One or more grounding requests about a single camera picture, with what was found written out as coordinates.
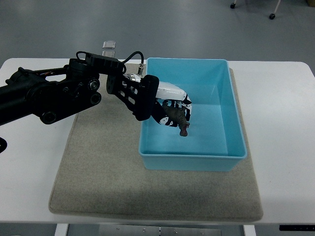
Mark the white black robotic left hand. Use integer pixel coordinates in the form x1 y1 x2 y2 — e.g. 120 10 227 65
151 82 192 127

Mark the brown toy hippo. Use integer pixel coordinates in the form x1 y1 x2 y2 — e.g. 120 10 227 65
162 100 190 137

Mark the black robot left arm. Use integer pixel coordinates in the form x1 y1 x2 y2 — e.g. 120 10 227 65
0 53 159 125

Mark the blue plastic box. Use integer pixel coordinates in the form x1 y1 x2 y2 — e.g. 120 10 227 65
139 58 247 172

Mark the lower metal floor plate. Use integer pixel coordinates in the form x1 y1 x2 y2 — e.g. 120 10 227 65
102 50 115 58

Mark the beige felt mat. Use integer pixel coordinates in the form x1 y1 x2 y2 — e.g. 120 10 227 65
48 62 264 221

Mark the right cart caster wheel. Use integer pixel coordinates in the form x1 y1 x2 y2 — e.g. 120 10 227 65
269 0 281 20

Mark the black table control panel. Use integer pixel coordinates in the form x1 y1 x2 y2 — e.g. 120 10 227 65
279 225 315 232

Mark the grey metal table bracket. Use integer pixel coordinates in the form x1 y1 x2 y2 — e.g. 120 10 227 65
98 225 222 236

